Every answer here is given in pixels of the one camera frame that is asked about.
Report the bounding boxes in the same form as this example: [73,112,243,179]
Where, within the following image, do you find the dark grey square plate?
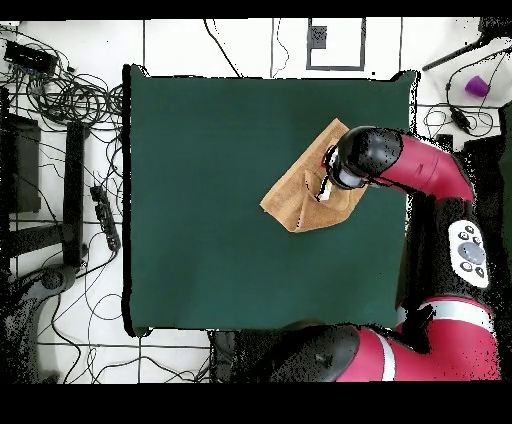
[307,25,328,50]

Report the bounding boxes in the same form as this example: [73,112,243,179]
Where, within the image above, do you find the black electronics box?
[2,39,60,77]

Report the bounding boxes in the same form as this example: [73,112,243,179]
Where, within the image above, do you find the black power strip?
[89,184,122,252]

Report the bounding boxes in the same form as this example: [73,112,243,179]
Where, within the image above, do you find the black power adapter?
[449,105,474,135]

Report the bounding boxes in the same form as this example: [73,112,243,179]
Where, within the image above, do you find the dark green hanging cloth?
[497,101,512,297]

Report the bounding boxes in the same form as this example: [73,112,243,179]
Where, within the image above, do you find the black tripod rod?
[421,16,512,73]

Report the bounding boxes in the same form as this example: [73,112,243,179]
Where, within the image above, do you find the grey square frame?
[305,17,367,72]

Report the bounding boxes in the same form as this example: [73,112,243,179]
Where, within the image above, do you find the dark grey stand base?
[0,264,79,383]

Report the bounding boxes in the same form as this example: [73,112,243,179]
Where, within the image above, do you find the tangled black cables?
[0,23,125,133]

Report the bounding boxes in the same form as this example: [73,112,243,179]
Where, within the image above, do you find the black flat box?
[0,113,42,215]
[461,135,506,193]

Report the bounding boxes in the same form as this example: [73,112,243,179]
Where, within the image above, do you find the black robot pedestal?
[210,329,281,383]

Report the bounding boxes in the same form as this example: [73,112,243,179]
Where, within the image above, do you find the purple cup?
[464,74,491,98]

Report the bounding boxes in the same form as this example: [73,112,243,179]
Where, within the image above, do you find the dark green table cloth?
[121,63,419,337]

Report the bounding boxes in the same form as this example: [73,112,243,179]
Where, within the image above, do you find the tan terry towel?
[258,117,369,234]

